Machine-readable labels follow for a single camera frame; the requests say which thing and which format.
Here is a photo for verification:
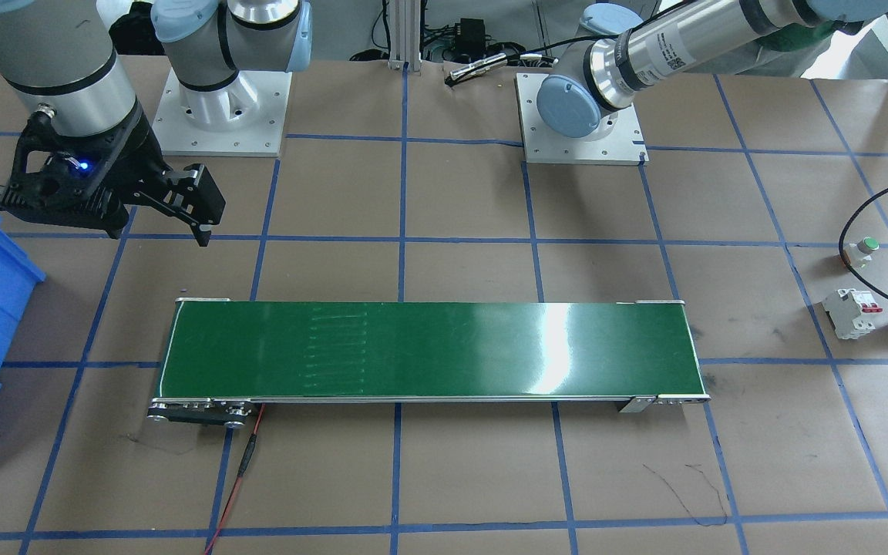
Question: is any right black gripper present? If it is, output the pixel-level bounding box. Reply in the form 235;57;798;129
91;102;226;248

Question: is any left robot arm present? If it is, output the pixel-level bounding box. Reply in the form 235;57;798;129
535;1;888;140

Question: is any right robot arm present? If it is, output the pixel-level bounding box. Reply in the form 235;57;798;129
0;1;313;246

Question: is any white circuit breaker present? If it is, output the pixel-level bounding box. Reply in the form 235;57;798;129
822;288;883;340

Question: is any green conveyor belt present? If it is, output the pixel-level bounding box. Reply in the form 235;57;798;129
147;298;711;428

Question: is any black power adapter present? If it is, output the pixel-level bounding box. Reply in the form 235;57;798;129
453;18;487;61

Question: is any black braided cable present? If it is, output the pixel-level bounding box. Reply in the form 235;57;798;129
839;171;888;313

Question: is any green push button switch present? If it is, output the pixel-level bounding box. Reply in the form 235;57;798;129
839;236;879;271

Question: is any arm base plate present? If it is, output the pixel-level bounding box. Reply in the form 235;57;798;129
516;72;649;165
152;71;291;158

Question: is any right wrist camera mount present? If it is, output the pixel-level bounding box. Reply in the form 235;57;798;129
0;104;143;239

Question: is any red conveyor wire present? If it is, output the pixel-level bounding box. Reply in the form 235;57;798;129
203;404;267;555

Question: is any aluminium frame post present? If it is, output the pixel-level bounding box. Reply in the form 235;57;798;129
385;0;423;74

